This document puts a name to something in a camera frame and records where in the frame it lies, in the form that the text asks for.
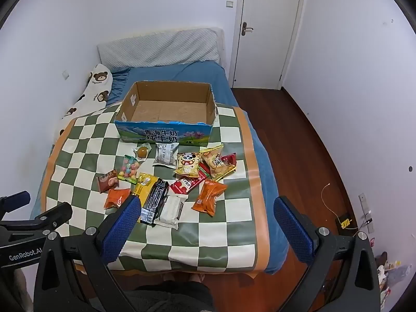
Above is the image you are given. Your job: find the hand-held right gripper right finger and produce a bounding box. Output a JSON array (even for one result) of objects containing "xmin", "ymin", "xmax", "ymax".
[{"xmin": 274, "ymin": 196, "xmax": 381, "ymax": 312}]

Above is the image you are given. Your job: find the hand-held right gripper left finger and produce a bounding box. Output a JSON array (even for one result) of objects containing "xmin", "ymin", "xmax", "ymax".
[{"xmin": 33, "ymin": 195, "xmax": 142, "ymax": 312}]

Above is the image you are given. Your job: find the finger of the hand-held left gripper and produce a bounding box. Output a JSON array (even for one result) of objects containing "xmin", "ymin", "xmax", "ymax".
[
  {"xmin": 0, "ymin": 191, "xmax": 32, "ymax": 217},
  {"xmin": 0, "ymin": 202, "xmax": 74, "ymax": 235}
]

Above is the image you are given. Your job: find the orange snack packet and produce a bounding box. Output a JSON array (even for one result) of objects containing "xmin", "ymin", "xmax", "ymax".
[
  {"xmin": 103, "ymin": 187, "xmax": 132, "ymax": 210},
  {"xmin": 191, "ymin": 179, "xmax": 228, "ymax": 218}
]

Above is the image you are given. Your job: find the black snack packet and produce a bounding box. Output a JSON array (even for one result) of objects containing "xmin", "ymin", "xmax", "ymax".
[{"xmin": 138, "ymin": 178, "xmax": 170, "ymax": 225}]

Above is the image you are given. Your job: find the colourful candy ball packet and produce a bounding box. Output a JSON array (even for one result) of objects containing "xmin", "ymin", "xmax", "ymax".
[{"xmin": 117, "ymin": 155, "xmax": 142, "ymax": 184}]

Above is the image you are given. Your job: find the grey white snack packet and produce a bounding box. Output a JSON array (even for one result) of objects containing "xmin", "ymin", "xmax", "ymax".
[{"xmin": 153, "ymin": 142, "xmax": 179, "ymax": 169}]

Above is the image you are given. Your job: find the yellow panda snack packet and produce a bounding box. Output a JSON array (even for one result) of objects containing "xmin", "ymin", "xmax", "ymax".
[{"xmin": 174, "ymin": 152, "xmax": 202, "ymax": 179}]

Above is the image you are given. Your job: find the red green snack packet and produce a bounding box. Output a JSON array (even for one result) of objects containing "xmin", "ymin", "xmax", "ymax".
[{"xmin": 197, "ymin": 162, "xmax": 212, "ymax": 181}]

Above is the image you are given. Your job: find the cardboard box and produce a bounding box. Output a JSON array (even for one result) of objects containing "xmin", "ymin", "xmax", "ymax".
[{"xmin": 114, "ymin": 81, "xmax": 218, "ymax": 146}]

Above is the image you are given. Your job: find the brown snack packet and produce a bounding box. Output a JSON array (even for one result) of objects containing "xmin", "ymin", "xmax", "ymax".
[{"xmin": 97, "ymin": 170, "xmax": 120, "ymax": 194}]

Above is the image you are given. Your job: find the red white snack packet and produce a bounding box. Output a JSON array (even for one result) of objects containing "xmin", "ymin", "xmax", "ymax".
[{"xmin": 170, "ymin": 176, "xmax": 205, "ymax": 200}]

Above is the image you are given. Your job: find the green white checkered mat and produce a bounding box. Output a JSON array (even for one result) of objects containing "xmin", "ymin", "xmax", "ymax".
[{"xmin": 41, "ymin": 102, "xmax": 270, "ymax": 272}]

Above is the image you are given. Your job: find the clear braised egg packet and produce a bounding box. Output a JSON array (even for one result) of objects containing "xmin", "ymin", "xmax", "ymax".
[{"xmin": 134, "ymin": 144, "xmax": 153, "ymax": 160}]

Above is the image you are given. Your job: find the small red snack packet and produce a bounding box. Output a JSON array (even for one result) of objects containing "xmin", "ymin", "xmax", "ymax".
[{"xmin": 221, "ymin": 153, "xmax": 238, "ymax": 170}]

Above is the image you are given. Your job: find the yellow chip packet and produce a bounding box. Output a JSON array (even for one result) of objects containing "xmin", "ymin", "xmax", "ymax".
[{"xmin": 199, "ymin": 144, "xmax": 236, "ymax": 183}]

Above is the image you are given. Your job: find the pile of small floor items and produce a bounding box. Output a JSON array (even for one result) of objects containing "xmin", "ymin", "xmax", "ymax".
[{"xmin": 374, "ymin": 250, "xmax": 413, "ymax": 300}]

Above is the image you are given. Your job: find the white bear print blanket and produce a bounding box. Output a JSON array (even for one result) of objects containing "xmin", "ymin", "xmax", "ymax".
[{"xmin": 52, "ymin": 63, "xmax": 114, "ymax": 144}]

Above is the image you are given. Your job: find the bed with blue sheet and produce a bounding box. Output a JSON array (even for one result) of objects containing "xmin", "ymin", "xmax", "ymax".
[{"xmin": 31, "ymin": 60, "xmax": 290, "ymax": 274}]

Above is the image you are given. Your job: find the grey quilted pillow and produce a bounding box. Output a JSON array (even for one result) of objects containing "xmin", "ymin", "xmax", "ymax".
[{"xmin": 97, "ymin": 28, "xmax": 225, "ymax": 72}]

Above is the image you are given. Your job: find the white door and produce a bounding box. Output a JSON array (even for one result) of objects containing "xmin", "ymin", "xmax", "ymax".
[{"xmin": 232, "ymin": 0, "xmax": 308, "ymax": 90}]

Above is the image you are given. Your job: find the thin floor cable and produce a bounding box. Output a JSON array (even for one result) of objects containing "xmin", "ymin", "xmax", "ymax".
[{"xmin": 320, "ymin": 184, "xmax": 342, "ymax": 222}]

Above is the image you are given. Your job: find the white wall socket plate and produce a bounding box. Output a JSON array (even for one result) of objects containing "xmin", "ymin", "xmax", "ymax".
[{"xmin": 358, "ymin": 193, "xmax": 374, "ymax": 233}]

